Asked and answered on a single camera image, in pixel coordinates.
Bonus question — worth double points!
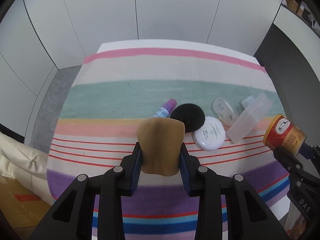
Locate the red gold tin can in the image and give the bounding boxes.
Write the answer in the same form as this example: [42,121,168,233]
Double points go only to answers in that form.
[263,114,307,156]

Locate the clear oval case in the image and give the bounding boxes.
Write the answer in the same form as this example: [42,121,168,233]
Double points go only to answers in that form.
[211,98,239,126]

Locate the black makeup puff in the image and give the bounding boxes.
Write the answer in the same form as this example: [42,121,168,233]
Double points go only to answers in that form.
[170,103,205,133]

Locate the tan makeup sponge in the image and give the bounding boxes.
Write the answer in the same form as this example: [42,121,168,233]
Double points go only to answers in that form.
[137,118,185,177]

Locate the right hand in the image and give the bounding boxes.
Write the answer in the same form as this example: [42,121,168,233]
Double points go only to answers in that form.
[289,215,317,240]

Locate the white table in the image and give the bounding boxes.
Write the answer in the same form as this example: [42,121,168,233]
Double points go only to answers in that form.
[94,40,290,218]

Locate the cardboard box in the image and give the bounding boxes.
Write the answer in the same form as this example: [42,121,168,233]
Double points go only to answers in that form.
[1,176,50,239]

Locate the white round compact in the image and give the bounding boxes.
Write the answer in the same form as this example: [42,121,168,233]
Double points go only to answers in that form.
[192,116,226,151]

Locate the cream padded jacket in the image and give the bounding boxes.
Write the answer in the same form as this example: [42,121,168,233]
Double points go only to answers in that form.
[1,133,54,205]

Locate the striped colourful cloth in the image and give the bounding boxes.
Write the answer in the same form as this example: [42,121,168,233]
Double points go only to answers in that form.
[47,47,292,240]

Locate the small purple cap bottle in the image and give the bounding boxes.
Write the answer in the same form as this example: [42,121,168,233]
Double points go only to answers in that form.
[153,99,177,118]

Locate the shelf clutter items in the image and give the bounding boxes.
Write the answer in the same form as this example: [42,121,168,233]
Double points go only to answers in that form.
[281,0,319,35]

